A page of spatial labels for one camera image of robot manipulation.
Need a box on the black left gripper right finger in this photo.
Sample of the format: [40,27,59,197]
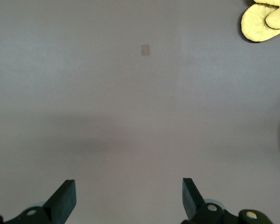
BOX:
[182,178,224,224]

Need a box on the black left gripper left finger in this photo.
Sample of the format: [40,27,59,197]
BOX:
[3,179,77,224]

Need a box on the yellow quilted oven mitt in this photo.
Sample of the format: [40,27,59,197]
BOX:
[241,0,280,43]
[265,6,280,30]

